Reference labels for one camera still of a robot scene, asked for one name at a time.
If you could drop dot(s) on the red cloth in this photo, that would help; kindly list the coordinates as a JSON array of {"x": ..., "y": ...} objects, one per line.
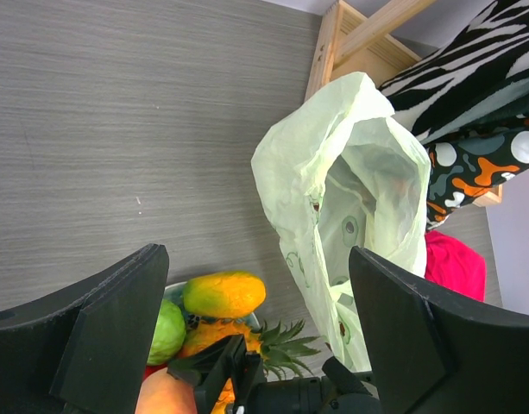
[{"x": 455, "y": 266}]

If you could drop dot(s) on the fake red fruit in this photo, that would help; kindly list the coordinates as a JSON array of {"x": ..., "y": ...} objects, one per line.
[{"x": 149, "y": 370}]

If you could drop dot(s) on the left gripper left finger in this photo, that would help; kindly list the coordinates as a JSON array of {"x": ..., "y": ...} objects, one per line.
[{"x": 84, "y": 348}]

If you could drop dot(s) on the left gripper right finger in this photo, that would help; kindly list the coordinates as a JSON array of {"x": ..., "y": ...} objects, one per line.
[{"x": 433, "y": 350}]

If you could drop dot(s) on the wooden clothes rack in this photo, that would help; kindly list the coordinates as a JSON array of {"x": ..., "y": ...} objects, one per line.
[{"x": 349, "y": 42}]

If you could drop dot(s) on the orange patterned garment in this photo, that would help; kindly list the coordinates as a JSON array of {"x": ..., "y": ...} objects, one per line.
[{"x": 467, "y": 164}]

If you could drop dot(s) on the black white striped garment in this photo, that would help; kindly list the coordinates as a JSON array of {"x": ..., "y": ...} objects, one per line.
[{"x": 482, "y": 76}]

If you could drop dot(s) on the fake pineapple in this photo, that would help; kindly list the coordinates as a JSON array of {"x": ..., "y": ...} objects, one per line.
[{"x": 281, "y": 347}]

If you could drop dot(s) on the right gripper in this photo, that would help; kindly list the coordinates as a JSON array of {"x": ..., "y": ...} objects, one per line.
[{"x": 338, "y": 391}]

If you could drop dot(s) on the fake peach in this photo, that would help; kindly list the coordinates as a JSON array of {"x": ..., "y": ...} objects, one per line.
[{"x": 162, "y": 393}]

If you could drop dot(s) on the pale green plastic bag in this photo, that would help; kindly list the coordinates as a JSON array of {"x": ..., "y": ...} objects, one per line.
[{"x": 340, "y": 172}]

